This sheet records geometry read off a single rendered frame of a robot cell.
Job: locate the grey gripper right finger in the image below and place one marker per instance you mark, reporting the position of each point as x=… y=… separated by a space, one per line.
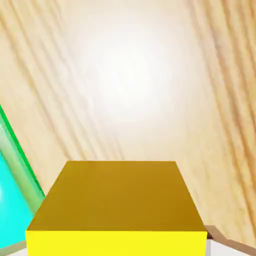
x=226 y=248

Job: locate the small yellow cube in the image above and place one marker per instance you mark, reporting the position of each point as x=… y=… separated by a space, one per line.
x=118 y=200

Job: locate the large green box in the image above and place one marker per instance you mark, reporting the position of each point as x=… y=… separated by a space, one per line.
x=12 y=196

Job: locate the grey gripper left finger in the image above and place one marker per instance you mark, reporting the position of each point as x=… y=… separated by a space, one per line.
x=14 y=250

